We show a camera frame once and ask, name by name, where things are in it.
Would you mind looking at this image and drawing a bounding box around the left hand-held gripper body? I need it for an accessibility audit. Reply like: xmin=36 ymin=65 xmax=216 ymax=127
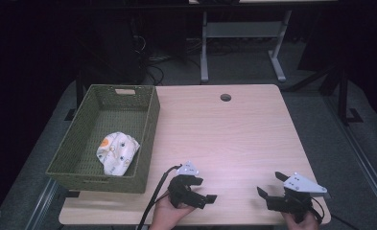
xmin=167 ymin=160 xmax=207 ymax=210

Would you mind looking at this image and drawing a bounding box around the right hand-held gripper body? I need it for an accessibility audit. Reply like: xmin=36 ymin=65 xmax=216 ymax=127
xmin=265 ymin=172 xmax=328 ymax=223

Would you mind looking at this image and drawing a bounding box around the white patterned cloth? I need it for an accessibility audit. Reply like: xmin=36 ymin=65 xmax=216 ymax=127
xmin=95 ymin=131 xmax=141 ymax=177

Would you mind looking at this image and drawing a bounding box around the green woven basket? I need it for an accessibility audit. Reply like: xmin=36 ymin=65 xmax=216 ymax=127
xmin=45 ymin=83 xmax=161 ymax=195

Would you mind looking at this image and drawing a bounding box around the person's right hand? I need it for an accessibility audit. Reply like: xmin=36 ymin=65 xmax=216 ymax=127
xmin=281 ymin=209 xmax=320 ymax=230

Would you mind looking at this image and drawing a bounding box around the person's left hand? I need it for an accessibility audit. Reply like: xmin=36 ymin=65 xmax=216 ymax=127
xmin=149 ymin=191 xmax=196 ymax=230

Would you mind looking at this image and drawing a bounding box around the black metal stand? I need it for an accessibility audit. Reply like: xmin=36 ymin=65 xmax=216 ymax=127
xmin=63 ymin=71 xmax=85 ymax=122
xmin=319 ymin=65 xmax=365 ymax=127

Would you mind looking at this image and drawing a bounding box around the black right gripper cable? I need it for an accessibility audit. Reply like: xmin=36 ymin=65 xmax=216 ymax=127
xmin=308 ymin=195 xmax=362 ymax=230

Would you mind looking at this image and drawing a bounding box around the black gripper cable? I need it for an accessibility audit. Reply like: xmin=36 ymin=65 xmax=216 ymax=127
xmin=308 ymin=195 xmax=362 ymax=230
xmin=135 ymin=164 xmax=183 ymax=230

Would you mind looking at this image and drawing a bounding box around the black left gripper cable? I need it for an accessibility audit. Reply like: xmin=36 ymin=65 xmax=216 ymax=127
xmin=135 ymin=164 xmax=183 ymax=230

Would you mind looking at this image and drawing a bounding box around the metal floor rail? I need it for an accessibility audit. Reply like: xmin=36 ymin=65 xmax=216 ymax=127
xmin=24 ymin=178 xmax=60 ymax=230
xmin=322 ymin=95 xmax=377 ymax=214

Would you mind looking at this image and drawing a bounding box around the bundle of floor cables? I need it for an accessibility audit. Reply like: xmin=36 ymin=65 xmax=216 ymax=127
xmin=130 ymin=33 xmax=206 ymax=86

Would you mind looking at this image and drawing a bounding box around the grey metal desk frame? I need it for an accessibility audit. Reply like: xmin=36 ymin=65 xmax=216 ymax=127
xmin=200 ymin=9 xmax=294 ymax=84

